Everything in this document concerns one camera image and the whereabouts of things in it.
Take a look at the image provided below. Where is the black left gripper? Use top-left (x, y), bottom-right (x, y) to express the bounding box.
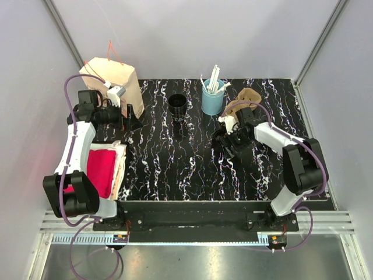
top-left (96, 100), bottom-right (143, 132)

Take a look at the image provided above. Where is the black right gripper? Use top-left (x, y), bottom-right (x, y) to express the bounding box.
top-left (218, 125), bottom-right (251, 160)

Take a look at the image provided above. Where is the brown pulp cup carrier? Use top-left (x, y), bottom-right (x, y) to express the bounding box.
top-left (221, 87), bottom-right (262, 118)

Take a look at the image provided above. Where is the printed paper takeout bag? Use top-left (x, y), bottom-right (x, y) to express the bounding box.
top-left (79, 43), bottom-right (144, 118)

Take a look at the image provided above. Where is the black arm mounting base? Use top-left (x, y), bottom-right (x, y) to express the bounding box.
top-left (93, 201), bottom-right (299, 244)

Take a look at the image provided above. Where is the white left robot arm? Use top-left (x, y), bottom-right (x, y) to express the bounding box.
top-left (43, 86), bottom-right (142, 231)

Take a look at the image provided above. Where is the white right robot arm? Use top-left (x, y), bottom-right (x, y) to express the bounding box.
top-left (215, 107), bottom-right (329, 232)

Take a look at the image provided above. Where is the light blue straw holder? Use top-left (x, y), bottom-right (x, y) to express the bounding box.
top-left (202, 79), bottom-right (225, 116)

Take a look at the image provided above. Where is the stack of black cups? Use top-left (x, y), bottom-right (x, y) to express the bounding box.
top-left (168, 93), bottom-right (187, 123)

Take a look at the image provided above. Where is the pink folded cloth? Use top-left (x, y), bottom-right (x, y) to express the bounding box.
top-left (62, 149), bottom-right (117, 201)

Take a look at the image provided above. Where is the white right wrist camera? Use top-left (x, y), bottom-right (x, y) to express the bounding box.
top-left (218, 115), bottom-right (239, 135)

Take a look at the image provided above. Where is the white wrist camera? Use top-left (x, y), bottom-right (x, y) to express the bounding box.
top-left (218, 115), bottom-right (239, 135)
top-left (107, 86), bottom-right (126, 107)

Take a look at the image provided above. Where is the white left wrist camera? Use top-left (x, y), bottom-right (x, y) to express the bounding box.
top-left (107, 86), bottom-right (126, 107)

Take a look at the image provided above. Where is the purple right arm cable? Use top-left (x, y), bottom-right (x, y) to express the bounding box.
top-left (220, 100), bottom-right (328, 252)

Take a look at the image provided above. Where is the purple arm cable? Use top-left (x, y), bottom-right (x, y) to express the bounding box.
top-left (220, 100), bottom-right (328, 252)
top-left (57, 73), bottom-right (125, 280)

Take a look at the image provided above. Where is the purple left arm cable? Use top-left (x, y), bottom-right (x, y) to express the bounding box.
top-left (57, 73), bottom-right (125, 280)

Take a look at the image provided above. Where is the left aluminium frame post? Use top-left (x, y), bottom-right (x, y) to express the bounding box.
top-left (41, 0), bottom-right (83, 69)

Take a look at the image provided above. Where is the aluminium frame post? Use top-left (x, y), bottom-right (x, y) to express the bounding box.
top-left (41, 0), bottom-right (83, 69)
top-left (294, 0), bottom-right (349, 87)

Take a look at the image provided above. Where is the right aluminium frame post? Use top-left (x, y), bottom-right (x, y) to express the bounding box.
top-left (294, 0), bottom-right (349, 87)

